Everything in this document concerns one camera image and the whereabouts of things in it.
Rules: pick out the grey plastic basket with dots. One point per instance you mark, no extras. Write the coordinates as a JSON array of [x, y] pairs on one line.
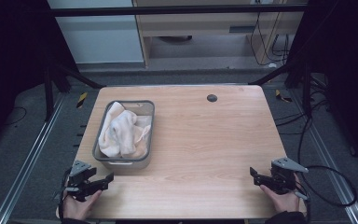
[[127, 165]]

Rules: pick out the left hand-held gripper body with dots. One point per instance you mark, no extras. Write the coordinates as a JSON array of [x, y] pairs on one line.
[[79, 179]]

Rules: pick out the dark curtain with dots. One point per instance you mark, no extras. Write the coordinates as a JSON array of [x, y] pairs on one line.
[[9, 62], [348, 62]]

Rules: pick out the person's right hand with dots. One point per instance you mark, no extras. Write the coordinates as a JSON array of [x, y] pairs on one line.
[[286, 202]]

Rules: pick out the light wooden desk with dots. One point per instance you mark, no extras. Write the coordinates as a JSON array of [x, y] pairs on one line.
[[199, 23]]

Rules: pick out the metal floor rail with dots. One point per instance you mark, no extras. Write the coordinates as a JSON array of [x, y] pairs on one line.
[[28, 161], [318, 143]]

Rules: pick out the dark round table grommet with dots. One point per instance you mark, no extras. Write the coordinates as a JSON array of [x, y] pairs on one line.
[[212, 98]]

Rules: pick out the black metal stand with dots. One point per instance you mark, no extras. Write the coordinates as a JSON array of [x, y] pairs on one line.
[[48, 93], [306, 90]]

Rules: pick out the white cabinet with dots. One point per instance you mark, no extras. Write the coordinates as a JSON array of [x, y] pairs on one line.
[[99, 40]]

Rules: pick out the yellow and black tape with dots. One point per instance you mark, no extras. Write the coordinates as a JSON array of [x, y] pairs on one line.
[[278, 94], [82, 99]]

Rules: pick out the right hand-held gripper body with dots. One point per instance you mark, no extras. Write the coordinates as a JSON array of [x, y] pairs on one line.
[[282, 179]]

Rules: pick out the white fluffy towel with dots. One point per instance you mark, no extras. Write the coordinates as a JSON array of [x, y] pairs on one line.
[[118, 130]]

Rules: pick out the black horizontal bar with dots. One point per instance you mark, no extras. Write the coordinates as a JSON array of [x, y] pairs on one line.
[[167, 10]]

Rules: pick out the cream cloth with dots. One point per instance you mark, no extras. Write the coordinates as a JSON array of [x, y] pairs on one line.
[[143, 137]]

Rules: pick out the person's left hand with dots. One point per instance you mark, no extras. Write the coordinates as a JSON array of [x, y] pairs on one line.
[[77, 208]]

